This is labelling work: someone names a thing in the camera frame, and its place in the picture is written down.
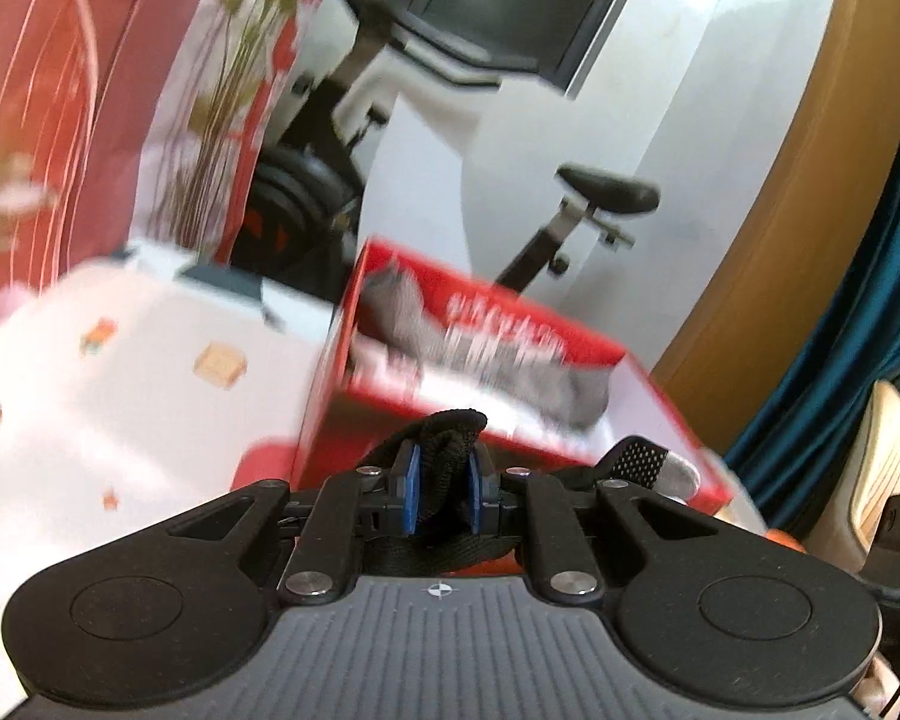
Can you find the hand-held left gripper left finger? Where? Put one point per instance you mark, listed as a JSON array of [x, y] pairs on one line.
[[411, 489]]

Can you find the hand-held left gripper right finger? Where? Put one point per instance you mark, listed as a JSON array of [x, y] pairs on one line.
[[475, 495]]

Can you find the red cardboard box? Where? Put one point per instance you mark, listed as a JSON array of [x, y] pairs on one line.
[[322, 405]]

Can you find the grey knitted sock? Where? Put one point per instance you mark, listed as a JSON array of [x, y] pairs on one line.
[[420, 322]]

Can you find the orange object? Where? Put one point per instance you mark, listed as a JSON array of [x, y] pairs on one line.
[[786, 540]]

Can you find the black exercise bike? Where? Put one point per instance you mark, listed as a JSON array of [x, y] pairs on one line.
[[300, 187]]

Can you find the teal curtain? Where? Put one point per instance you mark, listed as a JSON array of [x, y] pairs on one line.
[[832, 360]]

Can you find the wooden door panel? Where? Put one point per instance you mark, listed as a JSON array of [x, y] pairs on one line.
[[780, 240]]

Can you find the beige chair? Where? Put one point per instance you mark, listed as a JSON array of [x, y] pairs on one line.
[[877, 465]]

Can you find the dark wall screen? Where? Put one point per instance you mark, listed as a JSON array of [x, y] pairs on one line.
[[510, 0]]

